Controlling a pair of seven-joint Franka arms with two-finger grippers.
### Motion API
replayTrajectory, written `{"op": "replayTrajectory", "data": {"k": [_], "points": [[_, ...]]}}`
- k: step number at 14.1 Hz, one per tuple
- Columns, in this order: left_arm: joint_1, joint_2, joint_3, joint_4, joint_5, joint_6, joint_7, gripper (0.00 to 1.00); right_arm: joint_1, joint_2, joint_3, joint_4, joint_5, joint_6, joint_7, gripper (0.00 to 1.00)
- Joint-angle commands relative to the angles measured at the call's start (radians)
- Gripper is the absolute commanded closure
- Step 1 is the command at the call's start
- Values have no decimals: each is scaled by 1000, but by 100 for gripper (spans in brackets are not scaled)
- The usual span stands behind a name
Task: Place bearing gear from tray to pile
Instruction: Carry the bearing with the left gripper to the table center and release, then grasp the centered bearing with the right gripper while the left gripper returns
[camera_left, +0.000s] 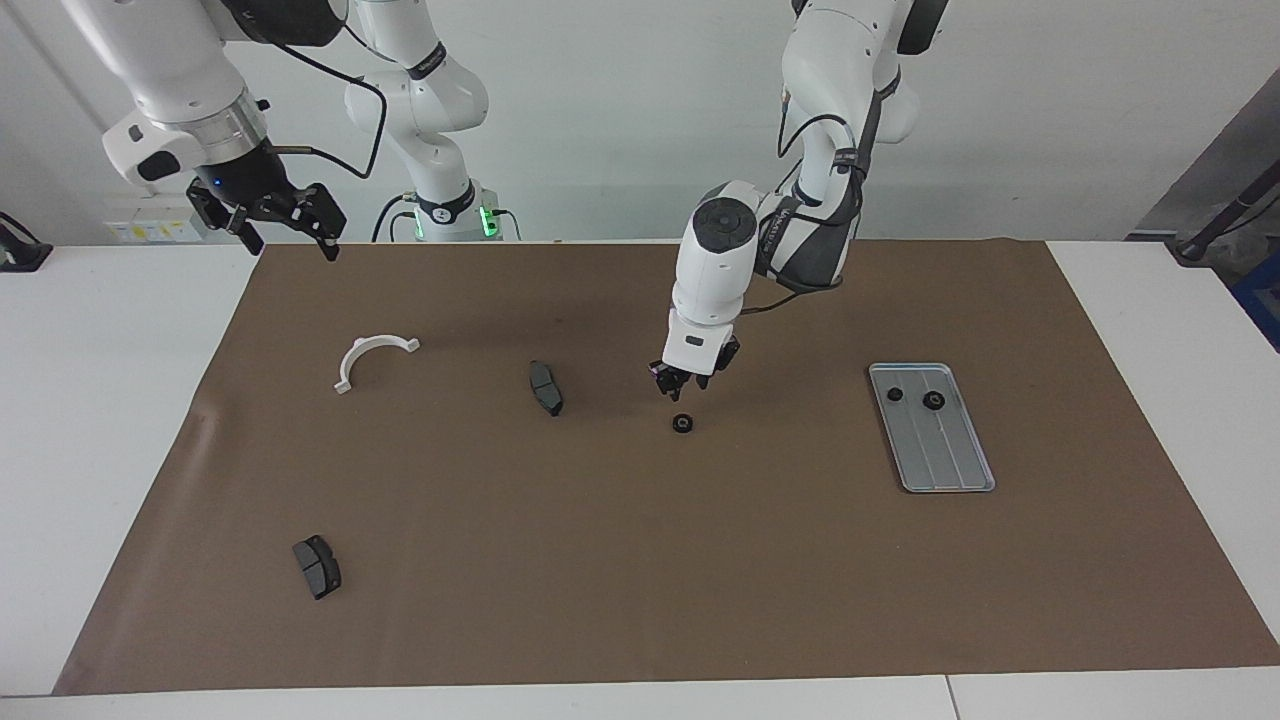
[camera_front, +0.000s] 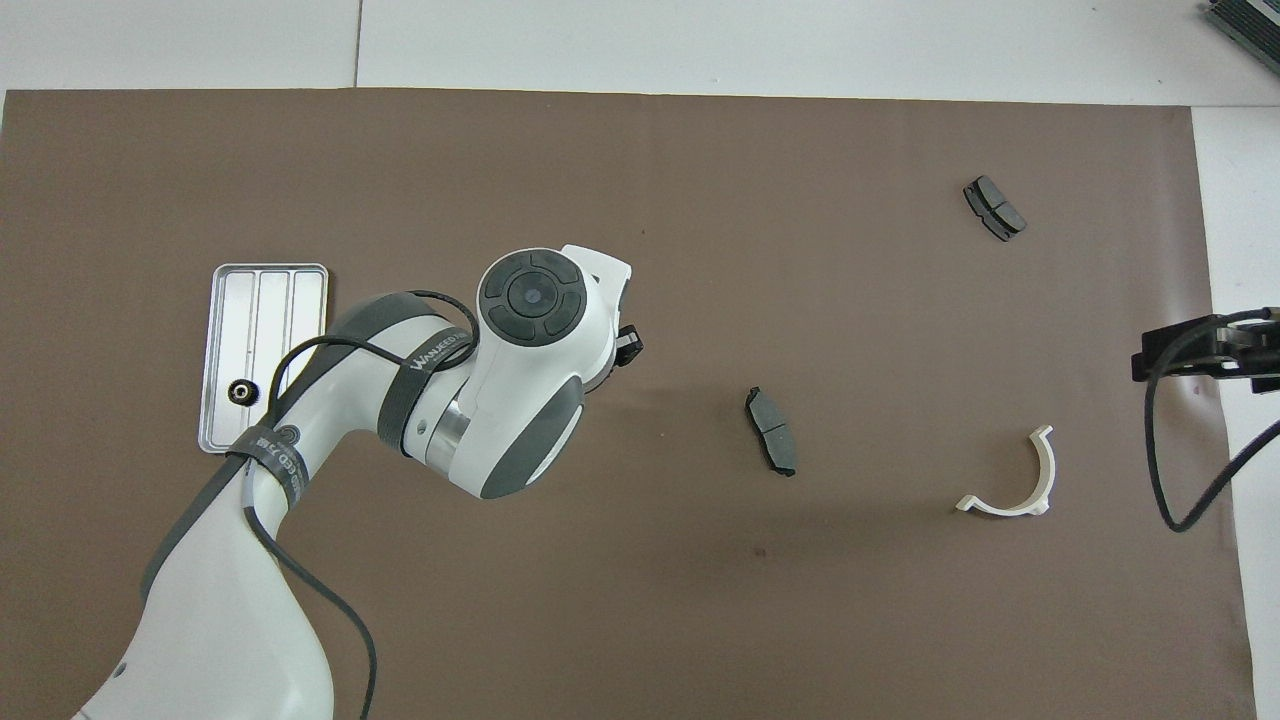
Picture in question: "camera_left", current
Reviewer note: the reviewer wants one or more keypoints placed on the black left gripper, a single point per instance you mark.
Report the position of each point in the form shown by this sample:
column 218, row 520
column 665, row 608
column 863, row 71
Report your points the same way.
column 728, row 355

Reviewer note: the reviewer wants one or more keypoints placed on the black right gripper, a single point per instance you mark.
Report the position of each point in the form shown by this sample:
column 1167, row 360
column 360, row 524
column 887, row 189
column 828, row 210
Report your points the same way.
column 250, row 180

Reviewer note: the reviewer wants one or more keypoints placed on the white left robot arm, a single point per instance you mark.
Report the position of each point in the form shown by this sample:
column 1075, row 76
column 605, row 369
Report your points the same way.
column 820, row 60

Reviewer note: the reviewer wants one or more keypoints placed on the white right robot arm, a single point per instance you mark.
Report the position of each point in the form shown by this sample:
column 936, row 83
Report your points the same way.
column 440, row 100

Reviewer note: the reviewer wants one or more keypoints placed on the silver metal tray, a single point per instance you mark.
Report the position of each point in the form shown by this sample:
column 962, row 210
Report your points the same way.
column 955, row 470

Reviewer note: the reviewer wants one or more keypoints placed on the dark grey brake pad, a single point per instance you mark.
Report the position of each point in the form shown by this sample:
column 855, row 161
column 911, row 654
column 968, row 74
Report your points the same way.
column 318, row 570
column 546, row 392

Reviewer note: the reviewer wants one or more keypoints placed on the brown table mat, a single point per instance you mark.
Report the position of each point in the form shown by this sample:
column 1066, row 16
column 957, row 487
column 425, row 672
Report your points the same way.
column 640, row 550

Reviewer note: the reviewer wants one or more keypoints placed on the black stand pole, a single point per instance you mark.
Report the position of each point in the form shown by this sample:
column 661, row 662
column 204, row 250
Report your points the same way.
column 1195, row 245

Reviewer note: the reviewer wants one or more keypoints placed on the blue crate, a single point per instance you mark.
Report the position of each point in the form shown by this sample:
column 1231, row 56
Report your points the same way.
column 1262, row 305

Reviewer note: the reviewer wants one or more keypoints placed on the white wall socket box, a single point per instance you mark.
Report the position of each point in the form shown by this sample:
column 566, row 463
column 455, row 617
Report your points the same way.
column 140, row 228

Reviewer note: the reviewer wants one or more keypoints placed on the white curved plastic bracket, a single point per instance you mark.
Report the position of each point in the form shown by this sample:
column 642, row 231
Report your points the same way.
column 352, row 358

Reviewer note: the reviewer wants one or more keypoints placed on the black clamp bracket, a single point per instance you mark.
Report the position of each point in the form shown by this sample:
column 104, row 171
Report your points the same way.
column 20, row 258

